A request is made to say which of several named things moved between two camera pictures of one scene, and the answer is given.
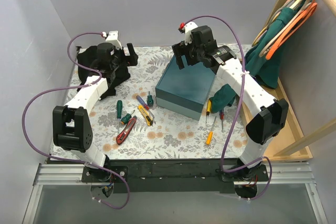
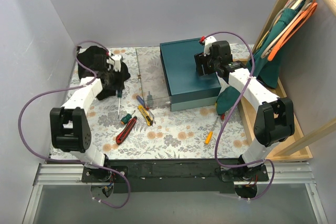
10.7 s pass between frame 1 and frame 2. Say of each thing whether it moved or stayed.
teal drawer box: moved
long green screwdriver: moved
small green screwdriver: stayed
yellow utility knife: stayed
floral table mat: stayed
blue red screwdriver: stayed
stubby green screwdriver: stayed
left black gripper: moved
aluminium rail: stayed
